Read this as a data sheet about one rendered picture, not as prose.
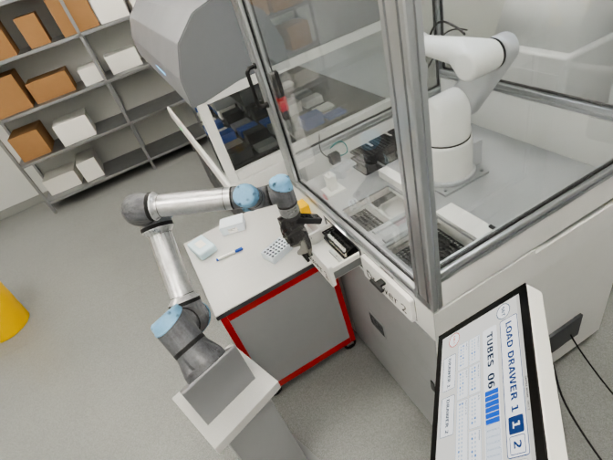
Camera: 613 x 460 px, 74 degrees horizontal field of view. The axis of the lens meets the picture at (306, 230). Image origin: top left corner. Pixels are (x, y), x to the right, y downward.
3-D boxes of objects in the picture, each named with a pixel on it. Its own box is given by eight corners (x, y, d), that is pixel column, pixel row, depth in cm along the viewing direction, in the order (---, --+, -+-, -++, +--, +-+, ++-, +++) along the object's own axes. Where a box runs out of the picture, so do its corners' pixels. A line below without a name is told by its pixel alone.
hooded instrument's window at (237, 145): (229, 184, 224) (194, 107, 196) (168, 107, 360) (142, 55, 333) (397, 102, 249) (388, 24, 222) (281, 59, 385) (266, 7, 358)
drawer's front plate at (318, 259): (333, 287, 158) (327, 267, 151) (300, 250, 180) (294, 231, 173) (337, 286, 158) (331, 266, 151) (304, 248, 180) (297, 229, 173)
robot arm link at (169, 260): (172, 347, 140) (119, 199, 141) (189, 335, 155) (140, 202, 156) (204, 336, 139) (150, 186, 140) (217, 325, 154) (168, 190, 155)
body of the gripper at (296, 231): (283, 238, 159) (274, 214, 151) (302, 228, 161) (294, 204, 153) (291, 248, 153) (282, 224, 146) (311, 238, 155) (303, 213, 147)
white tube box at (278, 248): (275, 264, 186) (272, 258, 183) (263, 257, 191) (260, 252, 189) (293, 247, 191) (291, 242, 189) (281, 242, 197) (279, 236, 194)
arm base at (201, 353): (189, 385, 123) (168, 360, 124) (188, 383, 137) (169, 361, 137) (228, 350, 130) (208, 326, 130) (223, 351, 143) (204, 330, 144)
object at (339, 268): (334, 280, 158) (331, 269, 155) (305, 247, 178) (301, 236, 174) (417, 233, 167) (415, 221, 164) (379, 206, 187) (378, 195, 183)
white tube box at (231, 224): (223, 236, 213) (219, 228, 210) (223, 226, 220) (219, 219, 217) (245, 229, 212) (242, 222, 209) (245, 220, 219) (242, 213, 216)
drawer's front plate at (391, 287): (412, 323, 136) (410, 301, 130) (364, 275, 159) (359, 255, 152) (417, 320, 137) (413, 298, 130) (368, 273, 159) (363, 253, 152)
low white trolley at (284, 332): (270, 406, 216) (214, 317, 170) (233, 329, 263) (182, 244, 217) (361, 349, 229) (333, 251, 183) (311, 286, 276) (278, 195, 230)
